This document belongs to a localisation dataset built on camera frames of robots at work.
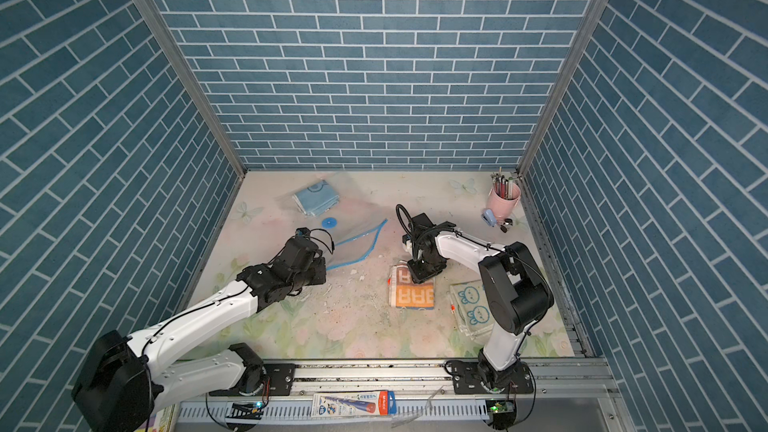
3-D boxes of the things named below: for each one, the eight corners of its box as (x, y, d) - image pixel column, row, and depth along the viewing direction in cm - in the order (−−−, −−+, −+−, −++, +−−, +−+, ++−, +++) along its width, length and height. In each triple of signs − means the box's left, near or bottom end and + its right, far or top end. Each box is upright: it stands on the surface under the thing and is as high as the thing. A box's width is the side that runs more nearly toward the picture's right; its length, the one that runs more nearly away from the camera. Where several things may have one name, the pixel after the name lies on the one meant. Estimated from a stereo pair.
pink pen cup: (482, 214, 109) (493, 185, 97) (486, 198, 114) (497, 167, 102) (509, 222, 107) (524, 193, 94) (512, 205, 112) (527, 174, 100)
